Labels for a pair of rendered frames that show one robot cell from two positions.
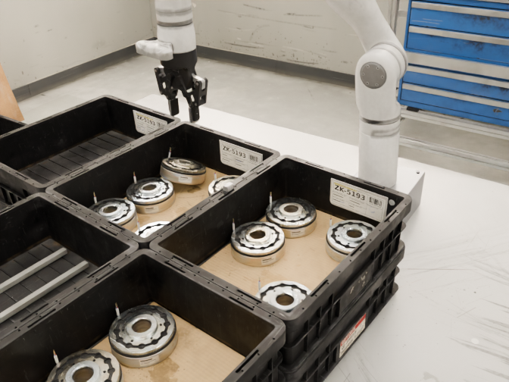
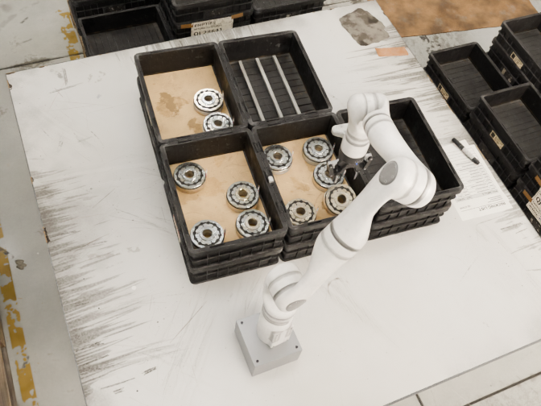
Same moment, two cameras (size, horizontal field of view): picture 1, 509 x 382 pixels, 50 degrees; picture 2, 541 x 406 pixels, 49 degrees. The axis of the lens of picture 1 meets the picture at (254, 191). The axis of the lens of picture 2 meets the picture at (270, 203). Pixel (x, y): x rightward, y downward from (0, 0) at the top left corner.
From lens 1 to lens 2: 1.85 m
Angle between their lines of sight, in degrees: 74
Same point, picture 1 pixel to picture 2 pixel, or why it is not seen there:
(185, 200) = (315, 195)
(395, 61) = (271, 279)
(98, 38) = not seen: outside the picture
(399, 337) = (164, 258)
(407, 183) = (252, 342)
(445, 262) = (189, 332)
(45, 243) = not seen: hidden behind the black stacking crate
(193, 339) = not seen: hidden behind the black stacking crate
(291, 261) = (220, 206)
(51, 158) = (421, 155)
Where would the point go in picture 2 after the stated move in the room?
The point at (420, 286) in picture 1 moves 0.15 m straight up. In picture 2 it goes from (184, 299) to (183, 279)
